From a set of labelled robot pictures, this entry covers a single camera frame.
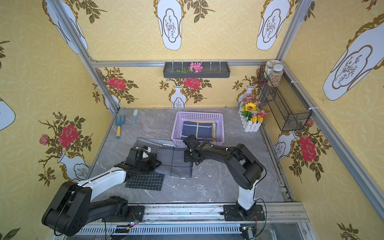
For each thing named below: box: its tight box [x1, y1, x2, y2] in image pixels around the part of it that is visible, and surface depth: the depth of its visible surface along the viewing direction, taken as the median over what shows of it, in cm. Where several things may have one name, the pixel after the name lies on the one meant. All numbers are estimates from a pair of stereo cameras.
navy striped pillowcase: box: [181, 121, 213, 140], surface depth 108 cm
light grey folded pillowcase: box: [135, 137, 176, 154], surface depth 100 cm
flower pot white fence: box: [238, 94, 267, 133], surface depth 100 cm
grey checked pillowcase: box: [156, 146, 194, 178], surface depth 92 cm
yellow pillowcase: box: [212, 120, 217, 142], surface depth 105 cm
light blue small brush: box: [132, 109, 138, 126], surface depth 119 cm
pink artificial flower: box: [188, 61, 204, 73], surface depth 90 cm
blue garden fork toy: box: [115, 114, 126, 139], surface depth 111 cm
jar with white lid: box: [269, 64, 284, 87], surface depth 82 cm
